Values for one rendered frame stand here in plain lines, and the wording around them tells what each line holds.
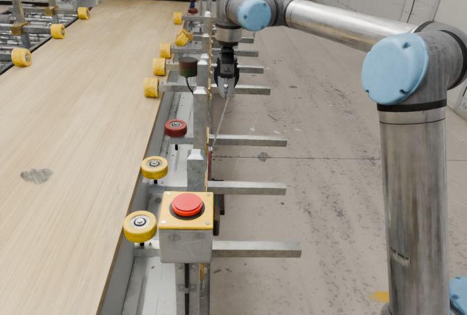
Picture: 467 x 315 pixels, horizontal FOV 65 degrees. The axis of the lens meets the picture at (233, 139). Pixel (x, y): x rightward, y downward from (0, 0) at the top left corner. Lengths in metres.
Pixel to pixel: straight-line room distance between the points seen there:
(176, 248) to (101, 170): 0.68
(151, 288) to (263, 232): 1.15
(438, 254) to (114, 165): 0.86
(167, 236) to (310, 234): 1.81
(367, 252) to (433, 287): 1.47
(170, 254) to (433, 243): 0.48
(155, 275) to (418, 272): 0.74
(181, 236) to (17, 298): 0.47
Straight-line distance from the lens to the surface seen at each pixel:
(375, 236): 2.39
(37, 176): 1.15
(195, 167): 0.76
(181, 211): 0.48
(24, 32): 2.53
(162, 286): 1.17
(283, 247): 1.00
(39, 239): 0.97
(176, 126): 1.34
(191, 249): 0.50
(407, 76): 0.66
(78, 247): 0.93
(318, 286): 2.02
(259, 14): 1.11
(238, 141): 1.36
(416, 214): 0.75
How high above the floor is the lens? 1.55
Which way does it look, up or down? 31 degrees down
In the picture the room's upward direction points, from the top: 4 degrees clockwise
